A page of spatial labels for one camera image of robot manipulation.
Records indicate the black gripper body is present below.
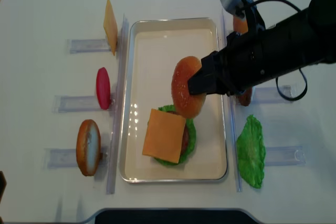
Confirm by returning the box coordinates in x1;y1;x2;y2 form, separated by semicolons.
201;33;265;95

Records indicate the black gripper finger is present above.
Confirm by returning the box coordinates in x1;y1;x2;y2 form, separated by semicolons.
187;67;223;95

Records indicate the sesame top bun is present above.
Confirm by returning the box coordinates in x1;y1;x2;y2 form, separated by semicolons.
171;56;206;119

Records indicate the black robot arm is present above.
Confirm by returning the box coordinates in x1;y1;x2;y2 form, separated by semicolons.
187;0;335;95

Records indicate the upright meat patty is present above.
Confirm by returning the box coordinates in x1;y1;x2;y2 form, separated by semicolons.
238;88;253;106

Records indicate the lettuce leaf on burger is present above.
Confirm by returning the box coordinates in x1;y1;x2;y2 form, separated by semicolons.
154;105;196;166

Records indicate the cheese slice on burger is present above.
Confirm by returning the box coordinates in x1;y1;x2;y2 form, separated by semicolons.
142;109;186;164

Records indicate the meat patty on burger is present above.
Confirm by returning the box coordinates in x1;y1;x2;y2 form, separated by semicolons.
166;111;190;156

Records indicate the upright green lettuce leaf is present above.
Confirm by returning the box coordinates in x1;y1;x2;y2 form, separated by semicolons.
236;114;266;189

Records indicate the upright red tomato slice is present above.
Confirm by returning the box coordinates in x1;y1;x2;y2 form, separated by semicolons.
96;67;111;110

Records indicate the upright cheese slice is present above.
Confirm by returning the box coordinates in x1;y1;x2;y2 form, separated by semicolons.
103;0;118;56

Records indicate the upright bun half right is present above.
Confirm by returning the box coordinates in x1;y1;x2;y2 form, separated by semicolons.
233;16;248;34

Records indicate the upright bun half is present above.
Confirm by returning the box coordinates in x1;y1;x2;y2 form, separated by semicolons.
76;119;101;176
233;16;248;34

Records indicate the white rectangular serving tray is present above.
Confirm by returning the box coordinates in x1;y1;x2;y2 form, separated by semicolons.
119;18;227;183

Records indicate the upright bun half left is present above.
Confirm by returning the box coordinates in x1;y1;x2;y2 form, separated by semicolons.
76;119;101;176

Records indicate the clear patty holder rail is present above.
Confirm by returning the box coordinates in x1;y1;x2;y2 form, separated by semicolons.
251;85;297;104

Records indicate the clear right long rail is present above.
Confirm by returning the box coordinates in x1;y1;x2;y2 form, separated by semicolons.
220;8;242;193

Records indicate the black camera cable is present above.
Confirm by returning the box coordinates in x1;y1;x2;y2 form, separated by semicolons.
236;0;308;102

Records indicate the clear lettuce holder rail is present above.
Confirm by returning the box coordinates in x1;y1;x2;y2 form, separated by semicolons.
265;146;306;166

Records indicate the clear cheese holder rail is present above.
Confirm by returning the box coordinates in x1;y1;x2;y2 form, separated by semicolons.
67;39;111;54

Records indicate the clear tomato holder rail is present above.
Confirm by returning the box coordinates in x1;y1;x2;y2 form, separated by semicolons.
52;95;102;113

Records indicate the clear left bun holder rail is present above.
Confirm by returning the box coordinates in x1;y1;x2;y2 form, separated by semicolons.
44;145;109;169

